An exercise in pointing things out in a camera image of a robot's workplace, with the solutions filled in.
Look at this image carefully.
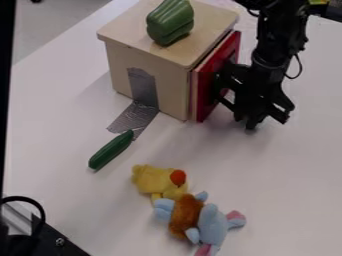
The green toy cucumber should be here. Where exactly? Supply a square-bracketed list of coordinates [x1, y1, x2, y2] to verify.
[86, 128, 137, 171]

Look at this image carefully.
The grey tape strip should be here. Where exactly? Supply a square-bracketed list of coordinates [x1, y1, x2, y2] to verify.
[105, 67, 162, 141]

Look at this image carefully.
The blue plush animal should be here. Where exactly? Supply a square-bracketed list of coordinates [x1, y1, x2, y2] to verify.
[152, 190, 249, 256]

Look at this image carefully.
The red drawer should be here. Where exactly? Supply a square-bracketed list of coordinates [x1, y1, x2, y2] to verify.
[188, 30, 244, 123]

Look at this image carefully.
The green toy pepper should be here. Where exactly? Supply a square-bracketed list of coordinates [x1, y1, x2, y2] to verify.
[144, 0, 197, 47]

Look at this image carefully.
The yellow plush duck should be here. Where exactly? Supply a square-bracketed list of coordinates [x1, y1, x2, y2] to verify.
[129, 163, 190, 205]

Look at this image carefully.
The cabinet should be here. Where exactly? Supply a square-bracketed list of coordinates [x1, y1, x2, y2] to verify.
[96, 0, 241, 122]

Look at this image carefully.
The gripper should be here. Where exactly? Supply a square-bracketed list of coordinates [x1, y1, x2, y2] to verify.
[213, 61, 297, 132]

